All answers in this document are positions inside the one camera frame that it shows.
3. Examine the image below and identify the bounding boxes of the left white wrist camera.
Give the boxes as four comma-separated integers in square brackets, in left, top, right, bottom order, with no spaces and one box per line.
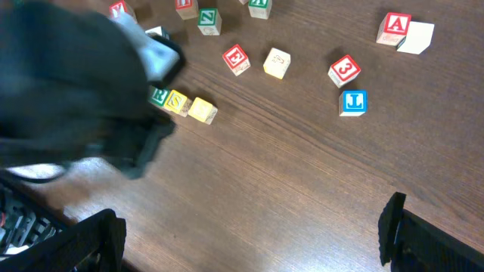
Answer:
[111,13,186,88]

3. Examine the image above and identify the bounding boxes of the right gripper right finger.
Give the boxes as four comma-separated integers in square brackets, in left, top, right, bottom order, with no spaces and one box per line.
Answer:
[378,192,483,272]

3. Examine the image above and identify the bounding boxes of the plain leaf picture block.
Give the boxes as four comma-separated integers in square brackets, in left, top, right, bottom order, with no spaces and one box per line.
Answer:
[145,26,170,40]

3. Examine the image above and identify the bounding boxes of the green Z block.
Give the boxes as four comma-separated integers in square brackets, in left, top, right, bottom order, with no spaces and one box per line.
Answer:
[197,8,222,36]

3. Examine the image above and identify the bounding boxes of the green R block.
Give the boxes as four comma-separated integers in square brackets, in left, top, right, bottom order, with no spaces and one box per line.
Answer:
[148,86,171,109]

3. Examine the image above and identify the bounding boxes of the red E block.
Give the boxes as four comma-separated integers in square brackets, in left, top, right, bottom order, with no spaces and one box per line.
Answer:
[222,44,250,76]

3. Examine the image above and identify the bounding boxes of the red U block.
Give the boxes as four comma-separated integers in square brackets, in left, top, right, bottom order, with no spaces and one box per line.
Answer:
[175,0,199,20]

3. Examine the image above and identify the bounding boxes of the green V block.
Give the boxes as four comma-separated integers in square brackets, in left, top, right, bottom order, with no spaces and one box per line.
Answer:
[248,0,272,20]

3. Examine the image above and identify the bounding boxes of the yellow S block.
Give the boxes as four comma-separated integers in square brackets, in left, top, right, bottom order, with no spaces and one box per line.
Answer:
[188,97,218,125]
[163,90,193,117]

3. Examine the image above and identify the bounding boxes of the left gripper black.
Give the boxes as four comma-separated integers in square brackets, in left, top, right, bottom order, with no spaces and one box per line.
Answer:
[84,106,175,180]

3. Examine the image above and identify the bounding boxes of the plain white block right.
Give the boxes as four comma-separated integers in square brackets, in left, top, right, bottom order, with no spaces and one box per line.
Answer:
[396,21,435,54]

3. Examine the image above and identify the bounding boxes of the red A block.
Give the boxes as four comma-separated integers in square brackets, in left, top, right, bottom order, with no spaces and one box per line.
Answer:
[376,12,411,46]

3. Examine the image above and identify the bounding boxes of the blue L block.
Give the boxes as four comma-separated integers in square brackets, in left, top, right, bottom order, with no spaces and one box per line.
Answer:
[339,90,368,117]

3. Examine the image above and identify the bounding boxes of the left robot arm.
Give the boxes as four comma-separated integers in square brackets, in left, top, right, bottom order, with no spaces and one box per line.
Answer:
[1,2,185,181]

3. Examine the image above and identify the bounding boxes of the red Y block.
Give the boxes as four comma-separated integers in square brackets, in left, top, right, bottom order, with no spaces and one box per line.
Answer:
[109,0,136,20]

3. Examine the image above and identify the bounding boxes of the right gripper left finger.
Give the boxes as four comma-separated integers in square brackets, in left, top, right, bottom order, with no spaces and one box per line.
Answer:
[1,209,126,272]

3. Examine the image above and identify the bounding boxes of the red 3 block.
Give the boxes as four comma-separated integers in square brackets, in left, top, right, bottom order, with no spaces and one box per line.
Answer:
[327,54,361,88]

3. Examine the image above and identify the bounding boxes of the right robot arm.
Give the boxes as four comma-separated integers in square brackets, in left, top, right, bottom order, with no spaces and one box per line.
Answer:
[1,184,483,272]

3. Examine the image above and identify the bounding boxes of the yellow picture block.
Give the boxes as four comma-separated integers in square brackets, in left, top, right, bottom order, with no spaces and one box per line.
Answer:
[263,48,291,79]

